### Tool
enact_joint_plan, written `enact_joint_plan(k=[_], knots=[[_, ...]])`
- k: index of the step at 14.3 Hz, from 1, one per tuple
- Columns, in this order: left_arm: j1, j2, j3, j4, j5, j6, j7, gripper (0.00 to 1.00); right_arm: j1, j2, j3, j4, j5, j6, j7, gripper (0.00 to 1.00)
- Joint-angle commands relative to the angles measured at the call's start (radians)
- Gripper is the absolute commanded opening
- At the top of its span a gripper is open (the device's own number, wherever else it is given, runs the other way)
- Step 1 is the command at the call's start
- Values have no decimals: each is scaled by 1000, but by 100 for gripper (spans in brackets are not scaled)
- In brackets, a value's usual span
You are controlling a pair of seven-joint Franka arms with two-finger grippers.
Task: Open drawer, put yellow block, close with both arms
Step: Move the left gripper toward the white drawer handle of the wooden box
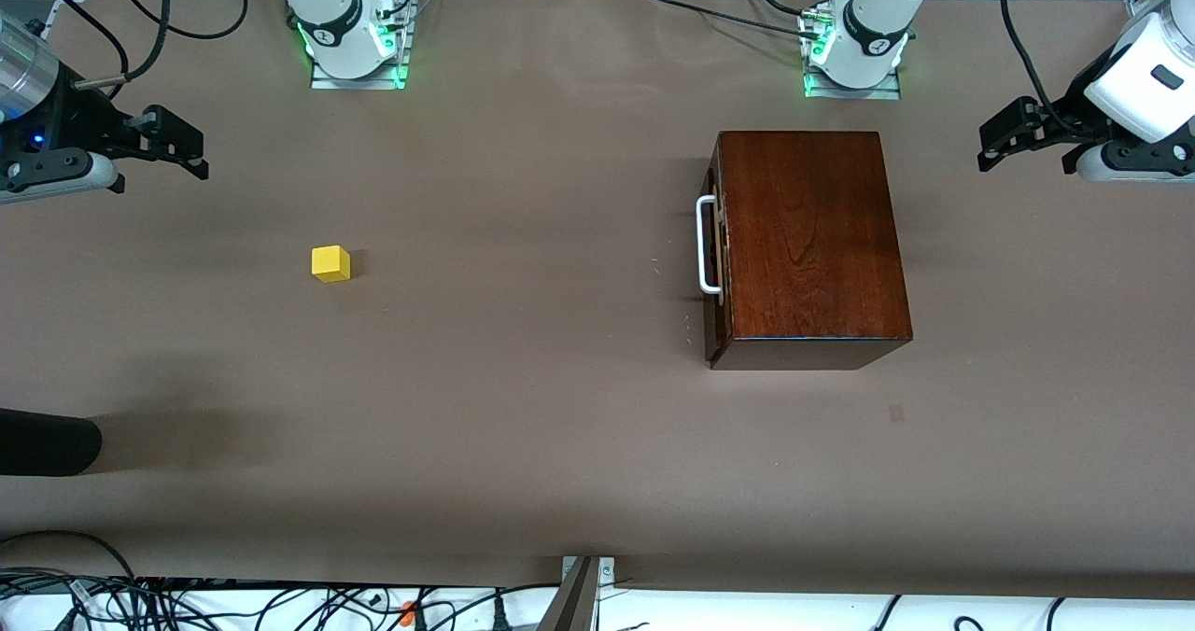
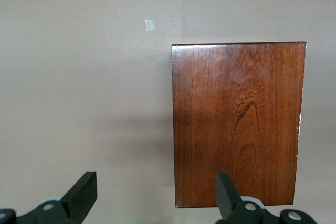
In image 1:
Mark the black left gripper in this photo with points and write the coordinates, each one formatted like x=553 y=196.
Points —
x=1068 y=119

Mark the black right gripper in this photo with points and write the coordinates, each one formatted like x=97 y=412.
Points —
x=82 y=119

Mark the yellow wooden block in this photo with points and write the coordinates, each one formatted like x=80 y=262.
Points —
x=330 y=263

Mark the wooden drawer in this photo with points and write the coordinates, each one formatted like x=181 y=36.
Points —
x=721 y=258

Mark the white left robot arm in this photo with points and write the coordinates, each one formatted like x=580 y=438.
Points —
x=878 y=15

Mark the dark brown wooden box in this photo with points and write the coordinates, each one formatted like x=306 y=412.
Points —
x=812 y=239

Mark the black cylindrical object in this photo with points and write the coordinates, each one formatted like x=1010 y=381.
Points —
x=47 y=442

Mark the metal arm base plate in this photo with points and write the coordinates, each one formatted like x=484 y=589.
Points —
x=359 y=83
x=854 y=92

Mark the aluminium profile bracket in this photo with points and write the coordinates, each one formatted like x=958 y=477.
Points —
x=577 y=594

